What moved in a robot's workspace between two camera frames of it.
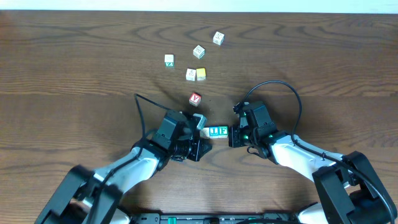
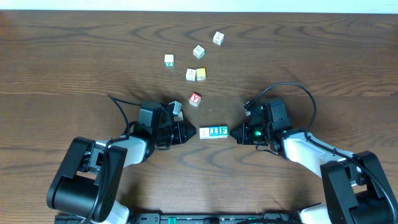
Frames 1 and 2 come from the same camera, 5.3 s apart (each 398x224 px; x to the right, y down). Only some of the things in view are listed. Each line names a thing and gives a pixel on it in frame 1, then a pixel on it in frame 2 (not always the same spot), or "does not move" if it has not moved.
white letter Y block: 204,132 does not move
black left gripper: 203,147 → 186,129
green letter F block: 222,131 does not move
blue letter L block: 214,132 does not move
